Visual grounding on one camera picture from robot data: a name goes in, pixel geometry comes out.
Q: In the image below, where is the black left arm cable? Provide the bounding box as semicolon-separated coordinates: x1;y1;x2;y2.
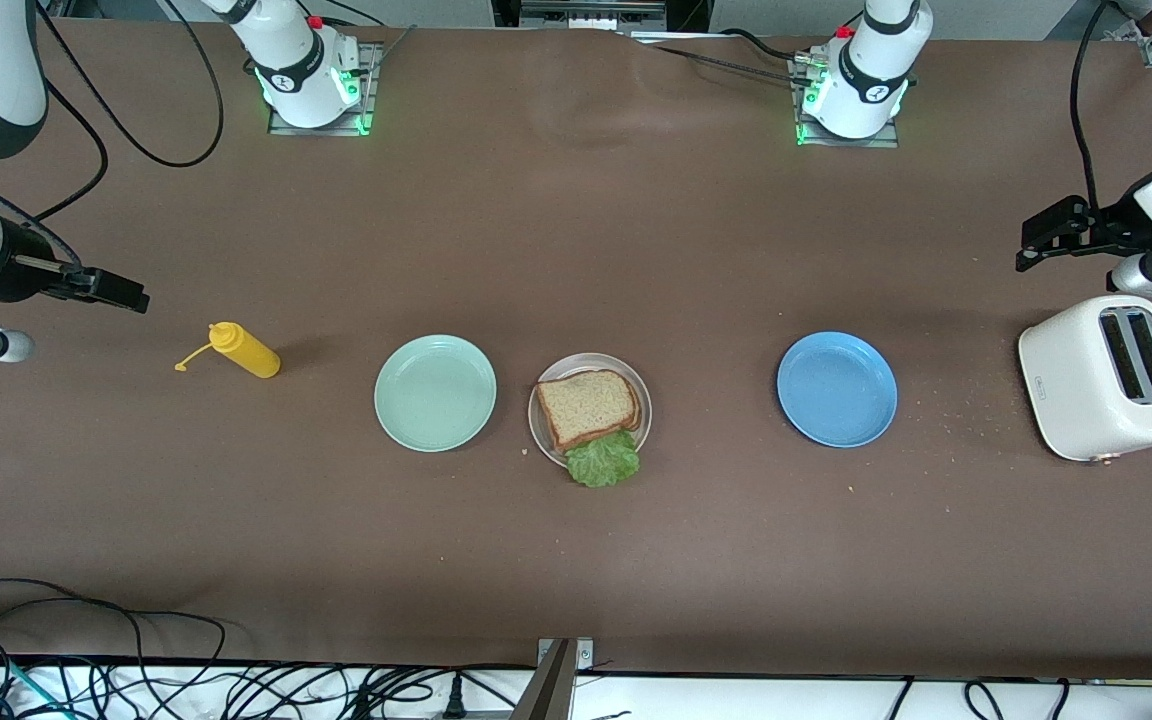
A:
1069;0;1109;213

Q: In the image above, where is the green lettuce leaf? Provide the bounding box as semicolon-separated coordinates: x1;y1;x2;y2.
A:
564;430;641;490

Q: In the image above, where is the metal clamp bracket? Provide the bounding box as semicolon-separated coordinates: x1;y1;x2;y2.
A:
536;637;597;673

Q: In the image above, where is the brown bread slice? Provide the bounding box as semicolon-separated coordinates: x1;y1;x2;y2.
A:
535;368;643;453

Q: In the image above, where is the braided black cable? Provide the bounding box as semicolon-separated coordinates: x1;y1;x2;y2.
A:
626;38;807;83

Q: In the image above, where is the yellow squeeze bottle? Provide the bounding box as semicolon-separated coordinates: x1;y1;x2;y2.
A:
174;321;282;379

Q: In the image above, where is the brown table cover sheet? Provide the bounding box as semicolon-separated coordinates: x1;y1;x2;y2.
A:
0;18;1152;681

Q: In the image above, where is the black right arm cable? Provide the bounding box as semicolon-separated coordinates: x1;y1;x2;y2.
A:
0;0;225;331

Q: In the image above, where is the white toaster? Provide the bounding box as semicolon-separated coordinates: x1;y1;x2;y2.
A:
1017;294;1152;466

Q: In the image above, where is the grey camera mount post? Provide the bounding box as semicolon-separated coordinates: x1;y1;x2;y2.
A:
509;640;577;720

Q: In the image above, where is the beige plate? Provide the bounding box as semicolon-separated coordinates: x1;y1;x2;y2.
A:
527;352;654;471

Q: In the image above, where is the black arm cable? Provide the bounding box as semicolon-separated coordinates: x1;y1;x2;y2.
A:
1069;0;1109;213
0;0;225;331

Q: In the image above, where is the mint green plate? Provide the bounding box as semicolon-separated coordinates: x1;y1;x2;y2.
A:
373;334;498;454

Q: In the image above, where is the black equipment box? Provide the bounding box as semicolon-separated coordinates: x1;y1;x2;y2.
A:
491;0;712;36

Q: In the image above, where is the looping black cable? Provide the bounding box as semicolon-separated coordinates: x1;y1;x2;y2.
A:
0;577;227;701

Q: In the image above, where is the blue plate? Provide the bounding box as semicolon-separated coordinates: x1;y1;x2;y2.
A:
776;331;899;449

